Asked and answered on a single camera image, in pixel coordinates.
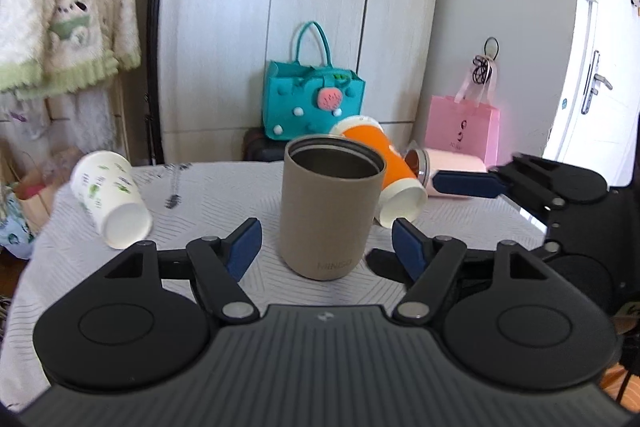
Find white paper cup green print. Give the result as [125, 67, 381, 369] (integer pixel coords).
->
[70, 150, 153, 251]

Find grey fuzzy cloth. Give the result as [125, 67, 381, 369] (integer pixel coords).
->
[47, 84, 123, 160]

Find blue patterned bag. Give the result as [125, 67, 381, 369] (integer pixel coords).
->
[0, 184, 37, 260]

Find pink paper bag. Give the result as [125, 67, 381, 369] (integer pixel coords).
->
[425, 66, 501, 168]

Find white wardrobe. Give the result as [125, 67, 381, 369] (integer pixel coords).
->
[155, 0, 447, 164]

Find beige metal cup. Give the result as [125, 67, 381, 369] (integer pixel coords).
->
[279, 134, 387, 282]

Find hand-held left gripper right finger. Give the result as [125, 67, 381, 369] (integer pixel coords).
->
[392, 217, 552, 322]

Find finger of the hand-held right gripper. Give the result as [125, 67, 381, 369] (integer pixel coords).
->
[512, 196, 565, 254]
[432, 153, 567, 209]

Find metal chain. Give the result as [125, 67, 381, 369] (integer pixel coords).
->
[164, 163, 194, 210]

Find white patterned tablecloth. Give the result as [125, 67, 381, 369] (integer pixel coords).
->
[10, 159, 547, 410]

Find black floor stand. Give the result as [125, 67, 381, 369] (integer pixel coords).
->
[143, 0, 175, 166]

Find white door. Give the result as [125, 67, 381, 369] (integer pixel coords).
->
[542, 0, 640, 188]

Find brown paper bag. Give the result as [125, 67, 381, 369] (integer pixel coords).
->
[12, 174, 57, 234]

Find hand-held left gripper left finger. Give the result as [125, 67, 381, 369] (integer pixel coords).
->
[104, 217, 264, 323]

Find pink cup with metal rim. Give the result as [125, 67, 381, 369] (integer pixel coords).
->
[404, 146, 489, 198]

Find orange paper cup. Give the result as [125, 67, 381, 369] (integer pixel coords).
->
[327, 115, 429, 229]

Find teal felt handbag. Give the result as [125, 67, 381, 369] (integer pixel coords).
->
[263, 21, 366, 142]

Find black hair ties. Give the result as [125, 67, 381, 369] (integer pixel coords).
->
[469, 36, 501, 86]

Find silver door handle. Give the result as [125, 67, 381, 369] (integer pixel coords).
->
[581, 51, 614, 114]

